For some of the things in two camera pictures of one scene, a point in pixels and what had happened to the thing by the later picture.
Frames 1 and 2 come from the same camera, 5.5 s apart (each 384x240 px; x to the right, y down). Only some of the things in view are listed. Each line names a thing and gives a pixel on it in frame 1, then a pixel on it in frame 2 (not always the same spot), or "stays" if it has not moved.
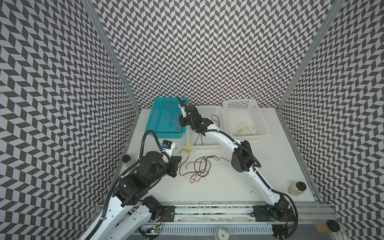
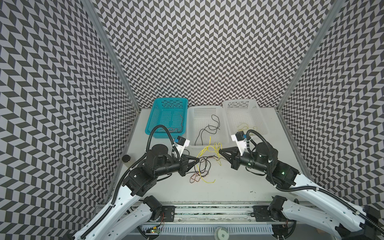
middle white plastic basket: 214,113 stays
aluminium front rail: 242,213 stays
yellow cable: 187,149 -> 216,148
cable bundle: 202,166 stays
